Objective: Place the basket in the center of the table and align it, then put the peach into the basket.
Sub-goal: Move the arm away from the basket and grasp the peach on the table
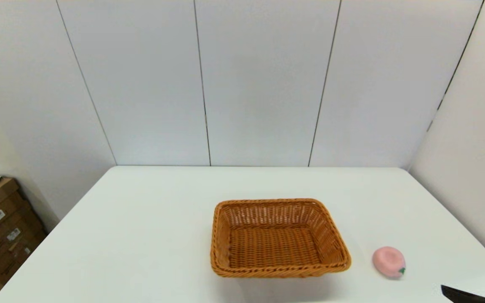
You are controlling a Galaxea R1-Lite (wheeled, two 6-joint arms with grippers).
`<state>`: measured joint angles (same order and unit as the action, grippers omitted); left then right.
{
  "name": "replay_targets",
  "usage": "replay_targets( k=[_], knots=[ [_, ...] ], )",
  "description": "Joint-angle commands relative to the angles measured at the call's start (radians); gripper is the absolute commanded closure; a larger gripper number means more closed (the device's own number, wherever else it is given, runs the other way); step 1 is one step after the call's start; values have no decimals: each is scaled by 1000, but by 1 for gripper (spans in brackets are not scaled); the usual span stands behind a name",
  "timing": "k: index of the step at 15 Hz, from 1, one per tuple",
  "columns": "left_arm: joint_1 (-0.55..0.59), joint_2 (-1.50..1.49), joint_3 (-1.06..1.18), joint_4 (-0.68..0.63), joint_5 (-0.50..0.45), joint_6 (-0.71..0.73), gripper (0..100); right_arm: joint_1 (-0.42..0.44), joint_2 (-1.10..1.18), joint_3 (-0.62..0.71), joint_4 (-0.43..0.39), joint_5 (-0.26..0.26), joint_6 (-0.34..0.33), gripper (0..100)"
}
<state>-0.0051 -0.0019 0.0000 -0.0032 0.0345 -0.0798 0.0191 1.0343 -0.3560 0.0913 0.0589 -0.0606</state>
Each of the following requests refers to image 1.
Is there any pink toy peach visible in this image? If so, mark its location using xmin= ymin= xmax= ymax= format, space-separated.
xmin=372 ymin=246 xmax=407 ymax=279

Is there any orange woven wicker basket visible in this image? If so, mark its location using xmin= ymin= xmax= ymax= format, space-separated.
xmin=210 ymin=198 xmax=352 ymax=279

